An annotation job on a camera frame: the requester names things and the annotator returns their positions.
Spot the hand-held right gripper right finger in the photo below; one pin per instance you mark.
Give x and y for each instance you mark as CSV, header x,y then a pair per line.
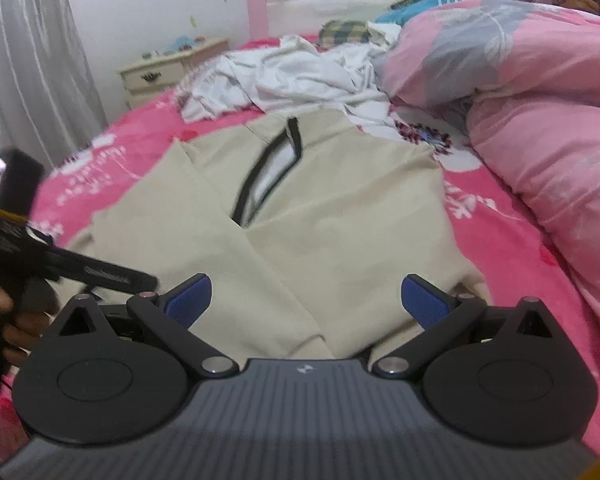
x,y
422,300

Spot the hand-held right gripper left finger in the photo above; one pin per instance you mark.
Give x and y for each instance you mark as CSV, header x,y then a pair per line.
x,y
190,300

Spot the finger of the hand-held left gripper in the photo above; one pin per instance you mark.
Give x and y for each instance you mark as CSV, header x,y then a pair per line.
x,y
105,267

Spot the beige jacket with black trim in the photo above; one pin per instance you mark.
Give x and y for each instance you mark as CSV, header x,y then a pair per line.
x,y
340,240

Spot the pink floral blanket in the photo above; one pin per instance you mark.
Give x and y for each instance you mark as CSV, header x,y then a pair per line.
x,y
505,240

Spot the grey curtain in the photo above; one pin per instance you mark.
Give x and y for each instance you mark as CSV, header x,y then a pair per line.
x,y
30,60

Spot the cream nightstand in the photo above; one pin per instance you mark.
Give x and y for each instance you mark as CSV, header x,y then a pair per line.
x,y
155,72

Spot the pink and grey quilt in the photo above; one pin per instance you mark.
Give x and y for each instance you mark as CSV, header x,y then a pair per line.
x,y
545,110

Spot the blue paper item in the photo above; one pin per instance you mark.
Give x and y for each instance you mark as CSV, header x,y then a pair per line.
x,y
180,44

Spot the plaid cloth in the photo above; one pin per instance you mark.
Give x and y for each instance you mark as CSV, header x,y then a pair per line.
x,y
345,32

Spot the teal garment with white stripes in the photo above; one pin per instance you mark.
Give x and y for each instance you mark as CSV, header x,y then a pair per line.
x,y
420,9

